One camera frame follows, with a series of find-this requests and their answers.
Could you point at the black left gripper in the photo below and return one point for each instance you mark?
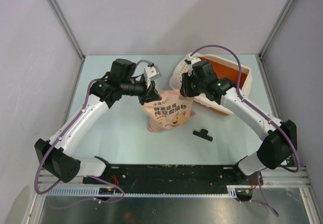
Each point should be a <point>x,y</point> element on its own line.
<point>152,95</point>

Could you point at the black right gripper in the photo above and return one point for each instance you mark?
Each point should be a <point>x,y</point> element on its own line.
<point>184,90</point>

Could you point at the pink cat litter bag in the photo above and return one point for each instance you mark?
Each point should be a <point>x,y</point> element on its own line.
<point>173,110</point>

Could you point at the black bag clip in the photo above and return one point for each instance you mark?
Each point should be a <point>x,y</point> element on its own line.
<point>203,133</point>

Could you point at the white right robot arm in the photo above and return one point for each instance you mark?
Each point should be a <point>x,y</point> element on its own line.
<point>279,139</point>

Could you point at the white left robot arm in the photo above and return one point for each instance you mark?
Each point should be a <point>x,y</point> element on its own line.
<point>56,154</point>

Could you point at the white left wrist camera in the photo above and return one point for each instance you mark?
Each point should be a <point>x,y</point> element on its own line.
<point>152,73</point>

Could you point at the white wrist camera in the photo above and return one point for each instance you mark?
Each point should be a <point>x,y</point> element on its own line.
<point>190,61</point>
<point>152,73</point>

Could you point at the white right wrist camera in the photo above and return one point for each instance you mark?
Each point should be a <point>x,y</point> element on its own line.
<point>190,61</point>

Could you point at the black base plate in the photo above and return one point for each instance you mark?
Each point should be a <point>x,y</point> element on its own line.
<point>177,179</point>

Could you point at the aluminium frame rail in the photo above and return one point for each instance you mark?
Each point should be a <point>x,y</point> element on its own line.
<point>285,178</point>

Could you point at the right aluminium corner post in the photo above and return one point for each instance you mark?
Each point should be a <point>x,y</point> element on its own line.
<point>288,6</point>

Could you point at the aluminium corner post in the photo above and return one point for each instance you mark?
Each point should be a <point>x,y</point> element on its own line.
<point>288,6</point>
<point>57,11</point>

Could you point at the left aluminium corner post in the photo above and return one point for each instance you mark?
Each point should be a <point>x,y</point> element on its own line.
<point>57,11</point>

